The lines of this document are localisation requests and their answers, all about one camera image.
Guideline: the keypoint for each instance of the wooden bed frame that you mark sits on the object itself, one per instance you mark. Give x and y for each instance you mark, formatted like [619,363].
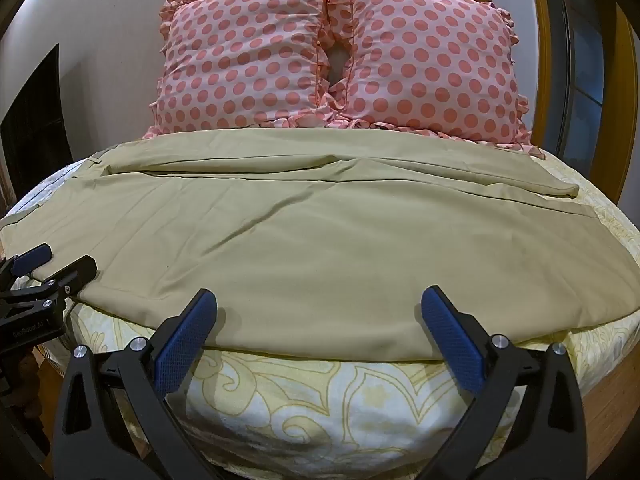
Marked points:
[612,410]

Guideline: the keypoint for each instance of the black wall panel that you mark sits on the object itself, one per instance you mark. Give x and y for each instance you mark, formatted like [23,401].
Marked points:
[35,120]

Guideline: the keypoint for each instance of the dark glass door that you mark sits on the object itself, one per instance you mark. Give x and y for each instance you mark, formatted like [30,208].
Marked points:
[587,85]

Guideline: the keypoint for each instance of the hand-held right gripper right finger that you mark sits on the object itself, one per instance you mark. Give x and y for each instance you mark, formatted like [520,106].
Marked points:
[452,340]

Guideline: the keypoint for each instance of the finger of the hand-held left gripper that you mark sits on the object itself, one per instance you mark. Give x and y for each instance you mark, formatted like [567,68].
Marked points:
[31,259]
[70,272]

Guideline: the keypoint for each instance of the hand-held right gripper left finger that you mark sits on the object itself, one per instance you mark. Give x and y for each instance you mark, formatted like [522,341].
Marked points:
[186,340]

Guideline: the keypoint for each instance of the pink polka dot pillow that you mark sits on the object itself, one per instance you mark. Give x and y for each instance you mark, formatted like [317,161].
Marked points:
[425,55]
[240,55]

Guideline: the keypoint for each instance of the yellow floral bed sheet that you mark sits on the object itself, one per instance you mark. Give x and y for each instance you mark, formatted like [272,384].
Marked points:
[310,410]

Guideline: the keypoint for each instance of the beige pants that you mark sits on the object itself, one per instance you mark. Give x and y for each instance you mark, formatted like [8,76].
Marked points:
[320,245]

